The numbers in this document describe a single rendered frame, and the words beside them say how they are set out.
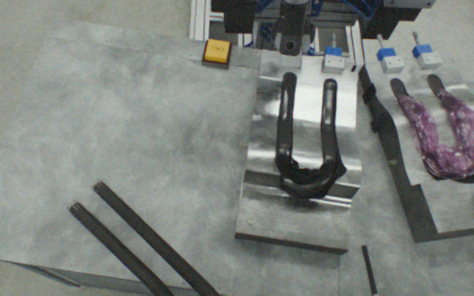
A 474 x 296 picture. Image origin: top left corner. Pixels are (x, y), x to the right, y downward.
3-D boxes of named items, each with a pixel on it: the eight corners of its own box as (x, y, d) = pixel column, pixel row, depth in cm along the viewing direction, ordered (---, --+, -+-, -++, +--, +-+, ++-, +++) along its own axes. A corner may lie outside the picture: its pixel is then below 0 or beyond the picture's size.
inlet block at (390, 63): (367, 42, 124) (374, 30, 119) (383, 41, 124) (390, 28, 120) (380, 79, 118) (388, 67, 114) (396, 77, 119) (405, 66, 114)
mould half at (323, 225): (258, 68, 121) (264, 37, 109) (347, 82, 121) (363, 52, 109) (233, 238, 100) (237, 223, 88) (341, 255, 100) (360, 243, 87)
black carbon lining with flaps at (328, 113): (280, 75, 112) (287, 52, 104) (339, 84, 112) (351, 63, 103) (266, 196, 97) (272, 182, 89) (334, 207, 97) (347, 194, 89)
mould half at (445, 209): (357, 74, 122) (371, 49, 112) (441, 65, 125) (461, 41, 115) (415, 243, 102) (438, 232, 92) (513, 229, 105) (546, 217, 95)
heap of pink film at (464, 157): (388, 95, 113) (401, 79, 106) (450, 88, 115) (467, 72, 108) (422, 185, 102) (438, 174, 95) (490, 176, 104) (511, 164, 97)
